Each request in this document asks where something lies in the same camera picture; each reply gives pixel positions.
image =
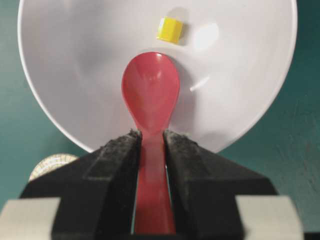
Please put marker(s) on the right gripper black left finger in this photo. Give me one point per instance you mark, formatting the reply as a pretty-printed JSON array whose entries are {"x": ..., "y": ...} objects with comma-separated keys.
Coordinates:
[{"x": 97, "y": 191}]

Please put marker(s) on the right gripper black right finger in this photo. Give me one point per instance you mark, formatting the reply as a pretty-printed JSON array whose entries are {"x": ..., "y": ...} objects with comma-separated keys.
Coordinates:
[{"x": 203, "y": 187}]

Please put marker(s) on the red ceramic spoon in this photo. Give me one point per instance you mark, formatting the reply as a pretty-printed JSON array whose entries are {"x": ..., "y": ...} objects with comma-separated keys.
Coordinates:
[{"x": 150, "y": 88}]

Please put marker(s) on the small speckled spoon rest dish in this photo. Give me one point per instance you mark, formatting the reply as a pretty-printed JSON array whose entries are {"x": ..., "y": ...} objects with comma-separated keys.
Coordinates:
[{"x": 51, "y": 163}]

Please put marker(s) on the white round bowl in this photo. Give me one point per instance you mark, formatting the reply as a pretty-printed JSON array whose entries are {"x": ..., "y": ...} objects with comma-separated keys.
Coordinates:
[{"x": 232, "y": 56}]

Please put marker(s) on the yellow hexagonal prism block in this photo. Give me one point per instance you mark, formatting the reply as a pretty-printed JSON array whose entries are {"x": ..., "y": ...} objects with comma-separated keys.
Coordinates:
[{"x": 169, "y": 30}]

